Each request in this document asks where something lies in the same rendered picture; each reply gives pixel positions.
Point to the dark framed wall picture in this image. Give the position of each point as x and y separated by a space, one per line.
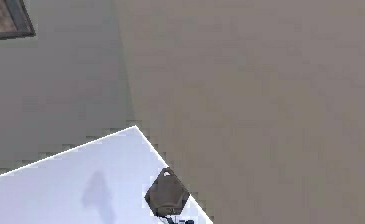
3 16

